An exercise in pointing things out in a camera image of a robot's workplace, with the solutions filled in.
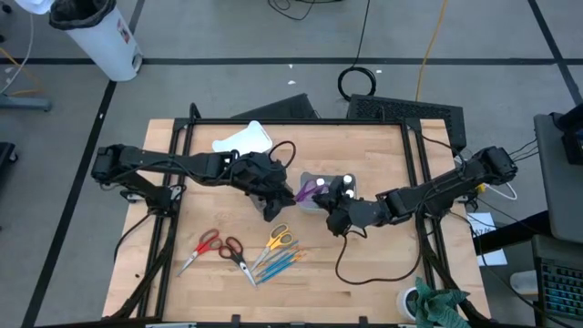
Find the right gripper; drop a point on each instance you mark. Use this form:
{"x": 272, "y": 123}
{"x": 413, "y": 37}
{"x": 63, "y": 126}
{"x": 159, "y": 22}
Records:
{"x": 360, "y": 212}

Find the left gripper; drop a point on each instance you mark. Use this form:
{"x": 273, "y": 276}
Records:
{"x": 257, "y": 175}

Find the white plastic bin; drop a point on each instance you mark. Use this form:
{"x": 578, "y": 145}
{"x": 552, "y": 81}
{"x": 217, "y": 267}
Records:
{"x": 250, "y": 136}

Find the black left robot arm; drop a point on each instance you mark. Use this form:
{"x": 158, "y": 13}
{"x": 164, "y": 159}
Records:
{"x": 182, "y": 164}

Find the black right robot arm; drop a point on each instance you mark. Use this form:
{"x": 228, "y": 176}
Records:
{"x": 432, "y": 191}

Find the grey plastic bin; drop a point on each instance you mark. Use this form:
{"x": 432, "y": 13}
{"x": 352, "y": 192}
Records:
{"x": 307, "y": 208}

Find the black flat panel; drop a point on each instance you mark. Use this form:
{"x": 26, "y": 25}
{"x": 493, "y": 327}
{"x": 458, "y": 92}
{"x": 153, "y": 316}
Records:
{"x": 282, "y": 109}

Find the black perforated computer case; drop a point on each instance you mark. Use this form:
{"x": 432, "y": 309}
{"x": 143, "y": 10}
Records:
{"x": 410, "y": 111}

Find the white round plant pot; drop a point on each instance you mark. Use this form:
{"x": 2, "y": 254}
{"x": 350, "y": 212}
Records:
{"x": 405, "y": 305}

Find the green cloth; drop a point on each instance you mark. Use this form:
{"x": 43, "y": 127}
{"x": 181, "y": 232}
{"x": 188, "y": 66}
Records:
{"x": 437, "y": 305}

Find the white paper sheet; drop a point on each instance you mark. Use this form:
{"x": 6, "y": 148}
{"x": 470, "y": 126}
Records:
{"x": 494, "y": 257}

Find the white computer mouse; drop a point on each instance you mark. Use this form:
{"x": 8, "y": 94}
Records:
{"x": 524, "y": 282}

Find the white trash can black bag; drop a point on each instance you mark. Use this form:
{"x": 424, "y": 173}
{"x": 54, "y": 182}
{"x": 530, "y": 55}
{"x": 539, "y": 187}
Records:
{"x": 105, "y": 45}

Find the black desktop device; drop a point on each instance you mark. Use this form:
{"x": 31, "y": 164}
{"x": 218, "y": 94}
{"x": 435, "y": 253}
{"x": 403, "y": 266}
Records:
{"x": 574, "y": 141}

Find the backlit black keyboard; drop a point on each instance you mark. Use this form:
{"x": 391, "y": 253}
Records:
{"x": 562, "y": 291}

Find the grey stand foot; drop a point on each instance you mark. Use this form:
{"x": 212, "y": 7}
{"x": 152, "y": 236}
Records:
{"x": 27, "y": 104}

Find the black chair base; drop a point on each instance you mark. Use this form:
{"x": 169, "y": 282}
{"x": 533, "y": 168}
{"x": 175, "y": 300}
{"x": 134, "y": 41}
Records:
{"x": 7, "y": 157}

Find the white plastic tub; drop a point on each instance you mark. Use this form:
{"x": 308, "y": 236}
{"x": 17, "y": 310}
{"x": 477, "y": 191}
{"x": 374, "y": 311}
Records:
{"x": 34, "y": 5}

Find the black aluminium table frame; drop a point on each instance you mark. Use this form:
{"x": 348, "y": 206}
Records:
{"x": 296, "y": 121}

